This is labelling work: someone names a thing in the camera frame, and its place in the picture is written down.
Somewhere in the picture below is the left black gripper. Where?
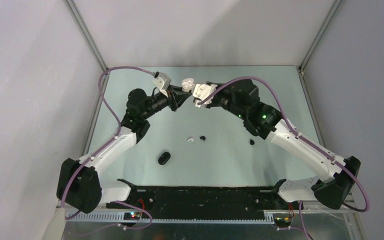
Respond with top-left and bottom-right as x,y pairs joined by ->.
141,84 -> 192,120

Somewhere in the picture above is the white earbud charging case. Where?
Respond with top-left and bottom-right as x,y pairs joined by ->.
181,78 -> 195,92

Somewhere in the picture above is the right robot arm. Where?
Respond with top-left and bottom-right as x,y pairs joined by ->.
192,77 -> 362,211

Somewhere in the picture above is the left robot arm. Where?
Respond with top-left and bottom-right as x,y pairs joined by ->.
56,83 -> 195,214

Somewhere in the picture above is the black charging case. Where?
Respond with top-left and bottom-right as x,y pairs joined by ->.
157,151 -> 171,165

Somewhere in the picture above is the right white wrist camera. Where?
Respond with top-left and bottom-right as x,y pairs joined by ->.
192,84 -> 216,108

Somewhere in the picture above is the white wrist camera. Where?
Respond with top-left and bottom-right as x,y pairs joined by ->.
152,71 -> 172,97
192,84 -> 216,108

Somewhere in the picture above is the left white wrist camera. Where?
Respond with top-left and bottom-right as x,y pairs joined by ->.
152,71 -> 172,97

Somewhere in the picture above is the aluminium frame rail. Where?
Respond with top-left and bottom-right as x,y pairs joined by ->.
56,189 -> 359,226

